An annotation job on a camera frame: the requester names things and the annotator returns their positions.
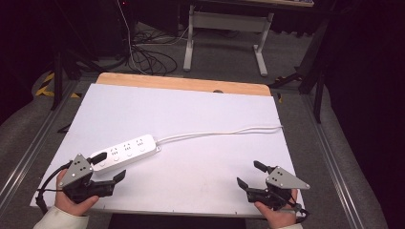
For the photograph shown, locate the white board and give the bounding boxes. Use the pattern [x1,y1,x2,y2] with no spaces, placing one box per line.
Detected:
[30,83,306,219]

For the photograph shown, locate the black metal stand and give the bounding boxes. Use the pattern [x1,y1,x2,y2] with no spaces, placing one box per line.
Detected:
[50,47,108,112]
[267,18,332,124]

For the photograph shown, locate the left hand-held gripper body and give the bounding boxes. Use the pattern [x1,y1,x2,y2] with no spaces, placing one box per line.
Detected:
[57,153,117,204]

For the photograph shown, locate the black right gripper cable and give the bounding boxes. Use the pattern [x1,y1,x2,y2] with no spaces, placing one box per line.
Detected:
[276,190,310,224]

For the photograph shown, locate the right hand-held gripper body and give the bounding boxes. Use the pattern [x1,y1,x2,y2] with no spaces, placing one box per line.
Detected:
[245,165,311,212]

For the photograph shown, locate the white metal desk frame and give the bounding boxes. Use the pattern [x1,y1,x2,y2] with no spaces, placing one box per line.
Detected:
[182,4,275,78]

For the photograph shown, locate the thin white cable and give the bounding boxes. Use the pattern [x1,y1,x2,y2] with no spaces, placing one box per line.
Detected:
[116,0,151,76]

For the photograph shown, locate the person's right hand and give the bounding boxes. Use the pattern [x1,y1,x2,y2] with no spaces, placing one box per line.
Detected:
[253,189,299,229]

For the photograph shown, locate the person's left hand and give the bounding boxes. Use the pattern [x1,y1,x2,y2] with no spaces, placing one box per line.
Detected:
[54,169,100,218]

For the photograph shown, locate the yellow black floor tape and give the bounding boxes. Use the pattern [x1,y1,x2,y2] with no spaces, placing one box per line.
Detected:
[34,72,82,99]

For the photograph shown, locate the white power strip cable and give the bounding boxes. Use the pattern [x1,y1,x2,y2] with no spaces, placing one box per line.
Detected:
[155,125,285,146]

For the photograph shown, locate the black floor cables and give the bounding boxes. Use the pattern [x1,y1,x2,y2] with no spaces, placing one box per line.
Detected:
[127,28,180,76]

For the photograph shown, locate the aluminium rail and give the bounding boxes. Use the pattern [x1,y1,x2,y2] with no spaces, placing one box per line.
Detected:
[301,94,365,229]
[0,79,80,206]

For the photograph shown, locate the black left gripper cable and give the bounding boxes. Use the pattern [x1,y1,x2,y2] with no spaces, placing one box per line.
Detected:
[35,160,74,216]

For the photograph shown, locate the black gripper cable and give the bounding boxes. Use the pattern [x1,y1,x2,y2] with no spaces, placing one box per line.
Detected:
[35,160,74,216]
[276,190,310,224]

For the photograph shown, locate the white power strip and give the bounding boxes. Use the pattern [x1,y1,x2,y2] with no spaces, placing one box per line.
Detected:
[90,134,161,174]

